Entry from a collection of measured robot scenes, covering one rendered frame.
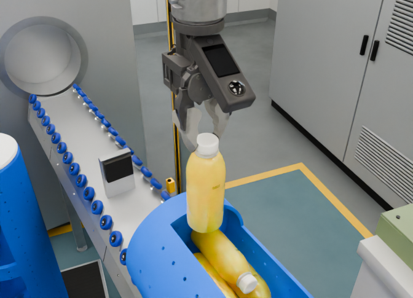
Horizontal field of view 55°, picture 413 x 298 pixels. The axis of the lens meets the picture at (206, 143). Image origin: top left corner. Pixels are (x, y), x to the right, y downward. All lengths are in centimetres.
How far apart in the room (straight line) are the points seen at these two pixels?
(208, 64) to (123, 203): 87
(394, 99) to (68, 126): 175
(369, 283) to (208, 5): 73
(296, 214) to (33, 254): 160
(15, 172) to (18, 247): 30
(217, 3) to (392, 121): 208
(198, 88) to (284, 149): 264
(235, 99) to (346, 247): 208
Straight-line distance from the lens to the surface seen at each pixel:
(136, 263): 89
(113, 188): 134
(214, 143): 64
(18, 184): 151
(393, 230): 94
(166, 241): 82
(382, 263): 94
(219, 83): 52
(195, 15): 53
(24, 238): 163
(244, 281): 88
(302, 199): 276
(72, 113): 186
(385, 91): 254
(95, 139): 165
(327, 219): 266
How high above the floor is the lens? 183
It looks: 35 degrees down
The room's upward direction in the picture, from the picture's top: straight up
